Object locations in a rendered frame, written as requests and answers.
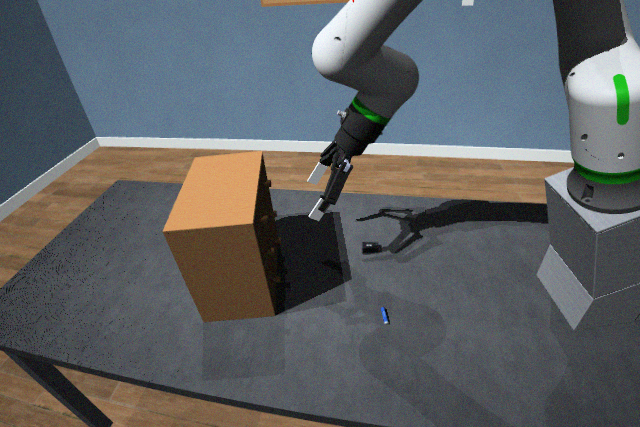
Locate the grey 9v battery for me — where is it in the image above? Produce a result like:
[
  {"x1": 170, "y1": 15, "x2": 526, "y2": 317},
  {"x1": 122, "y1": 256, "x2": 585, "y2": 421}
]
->
[{"x1": 362, "y1": 242, "x2": 379, "y2": 253}]

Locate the brown wooden drawer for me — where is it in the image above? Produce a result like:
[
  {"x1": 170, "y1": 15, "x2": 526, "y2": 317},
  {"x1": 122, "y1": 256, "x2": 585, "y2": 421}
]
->
[
  {"x1": 271, "y1": 217, "x2": 282, "y2": 267},
  {"x1": 259, "y1": 157, "x2": 271, "y2": 212},
  {"x1": 266, "y1": 189, "x2": 277, "y2": 241},
  {"x1": 262, "y1": 224, "x2": 275, "y2": 286},
  {"x1": 269, "y1": 256, "x2": 281, "y2": 311},
  {"x1": 254, "y1": 189, "x2": 269, "y2": 256}
]

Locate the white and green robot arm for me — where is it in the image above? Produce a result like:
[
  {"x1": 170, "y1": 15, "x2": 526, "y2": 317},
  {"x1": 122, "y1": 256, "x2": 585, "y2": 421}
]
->
[{"x1": 312, "y1": 0, "x2": 640, "y2": 214}]

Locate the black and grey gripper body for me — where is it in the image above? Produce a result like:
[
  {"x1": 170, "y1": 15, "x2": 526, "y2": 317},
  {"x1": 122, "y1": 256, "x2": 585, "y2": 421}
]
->
[{"x1": 334, "y1": 126, "x2": 368, "y2": 168}]

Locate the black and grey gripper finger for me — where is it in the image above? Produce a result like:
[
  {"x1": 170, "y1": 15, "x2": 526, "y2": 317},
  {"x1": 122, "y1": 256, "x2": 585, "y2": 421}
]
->
[
  {"x1": 309, "y1": 152, "x2": 353, "y2": 221},
  {"x1": 308, "y1": 139, "x2": 338, "y2": 185}
]

